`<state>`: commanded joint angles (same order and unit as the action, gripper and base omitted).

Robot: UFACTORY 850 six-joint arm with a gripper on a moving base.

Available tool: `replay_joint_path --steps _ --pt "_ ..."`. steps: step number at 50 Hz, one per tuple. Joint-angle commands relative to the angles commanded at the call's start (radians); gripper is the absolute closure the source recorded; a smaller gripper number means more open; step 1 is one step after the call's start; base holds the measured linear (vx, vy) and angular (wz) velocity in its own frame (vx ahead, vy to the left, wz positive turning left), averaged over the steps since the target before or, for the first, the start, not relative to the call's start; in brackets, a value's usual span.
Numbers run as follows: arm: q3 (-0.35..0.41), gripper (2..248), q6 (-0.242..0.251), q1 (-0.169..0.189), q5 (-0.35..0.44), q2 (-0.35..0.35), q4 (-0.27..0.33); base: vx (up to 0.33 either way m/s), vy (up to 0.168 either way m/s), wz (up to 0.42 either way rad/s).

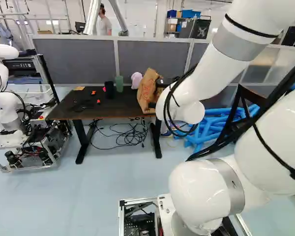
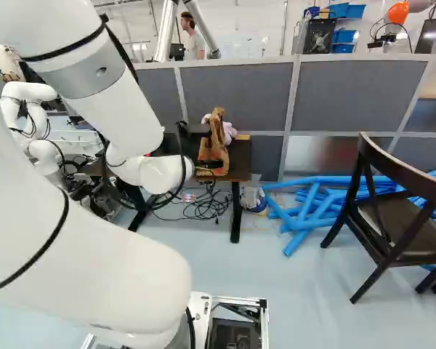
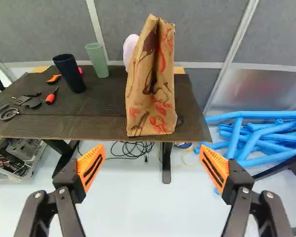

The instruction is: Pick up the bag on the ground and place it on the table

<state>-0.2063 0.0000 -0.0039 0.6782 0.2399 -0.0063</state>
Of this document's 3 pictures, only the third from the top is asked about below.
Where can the green plastic cup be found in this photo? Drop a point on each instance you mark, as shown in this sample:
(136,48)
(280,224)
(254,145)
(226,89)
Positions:
(98,61)

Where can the blue foam tubes heap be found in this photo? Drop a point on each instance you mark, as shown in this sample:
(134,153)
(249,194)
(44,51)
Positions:
(256,140)

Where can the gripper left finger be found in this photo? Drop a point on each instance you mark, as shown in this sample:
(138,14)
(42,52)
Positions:
(69,180)

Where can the grey office partition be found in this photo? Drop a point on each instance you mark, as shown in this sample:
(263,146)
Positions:
(39,29)

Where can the dark table with black legs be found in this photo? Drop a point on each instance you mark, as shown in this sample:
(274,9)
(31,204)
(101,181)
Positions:
(101,108)

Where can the black flat parts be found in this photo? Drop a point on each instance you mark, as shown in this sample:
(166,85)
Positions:
(27,100)

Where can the black mesh mat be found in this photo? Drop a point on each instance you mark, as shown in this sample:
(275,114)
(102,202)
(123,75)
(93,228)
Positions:
(96,111)

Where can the black cylinder cup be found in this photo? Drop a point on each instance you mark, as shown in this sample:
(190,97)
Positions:
(70,74)

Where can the small pink object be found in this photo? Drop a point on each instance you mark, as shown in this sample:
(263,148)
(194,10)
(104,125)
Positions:
(80,70)

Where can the brown printed paper bag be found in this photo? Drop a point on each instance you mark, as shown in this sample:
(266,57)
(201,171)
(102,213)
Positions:
(150,86)

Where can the pink plush toy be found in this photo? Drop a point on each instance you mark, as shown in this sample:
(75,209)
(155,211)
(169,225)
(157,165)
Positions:
(129,49)

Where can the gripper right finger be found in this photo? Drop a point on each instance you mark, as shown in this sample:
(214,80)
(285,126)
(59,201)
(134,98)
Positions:
(234,180)

